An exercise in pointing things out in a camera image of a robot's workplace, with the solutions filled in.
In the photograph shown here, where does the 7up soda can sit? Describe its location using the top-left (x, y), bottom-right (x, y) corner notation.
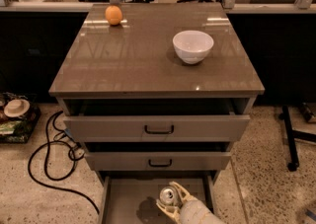
top-left (159, 186), bottom-right (180, 206)

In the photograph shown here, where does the grey drawer cabinet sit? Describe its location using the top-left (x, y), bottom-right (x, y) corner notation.
top-left (48, 2), bottom-right (266, 224)

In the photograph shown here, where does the grey drawer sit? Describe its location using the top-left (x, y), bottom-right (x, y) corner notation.
top-left (98, 176), bottom-right (216, 224)
top-left (64, 113), bottom-right (250, 142)
top-left (85, 145), bottom-right (231, 172)

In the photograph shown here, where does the top grey drawer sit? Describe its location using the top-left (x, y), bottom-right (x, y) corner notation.
top-left (64, 113), bottom-right (250, 142)

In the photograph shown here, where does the middle grey drawer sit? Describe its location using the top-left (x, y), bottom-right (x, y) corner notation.
top-left (85, 145), bottom-right (231, 172)

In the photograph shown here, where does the white ceramic bowl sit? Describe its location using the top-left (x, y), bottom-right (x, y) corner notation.
top-left (173, 31), bottom-right (214, 64)

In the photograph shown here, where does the black stand leg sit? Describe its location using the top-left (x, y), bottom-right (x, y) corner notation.
top-left (278, 106), bottom-right (316, 172)

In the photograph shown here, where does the box of toys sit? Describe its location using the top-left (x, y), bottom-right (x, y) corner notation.
top-left (0, 93), bottom-right (40, 143)

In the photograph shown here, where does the black floor cable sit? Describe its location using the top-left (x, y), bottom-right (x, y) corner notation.
top-left (27, 111), bottom-right (101, 215)

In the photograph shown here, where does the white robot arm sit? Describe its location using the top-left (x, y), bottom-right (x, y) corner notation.
top-left (156, 182), bottom-right (225, 224)

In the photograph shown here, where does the orange fruit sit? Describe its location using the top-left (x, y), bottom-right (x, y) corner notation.
top-left (105, 5), bottom-right (122, 26)

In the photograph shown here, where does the beige toy hat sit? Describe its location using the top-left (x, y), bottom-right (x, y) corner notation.
top-left (4, 99), bottom-right (30, 117)

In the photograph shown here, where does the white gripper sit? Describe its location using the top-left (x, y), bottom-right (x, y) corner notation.
top-left (156, 182), bottom-right (213, 224)

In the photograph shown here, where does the bottom grey drawer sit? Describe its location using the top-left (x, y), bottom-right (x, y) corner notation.
top-left (98, 176), bottom-right (216, 224)

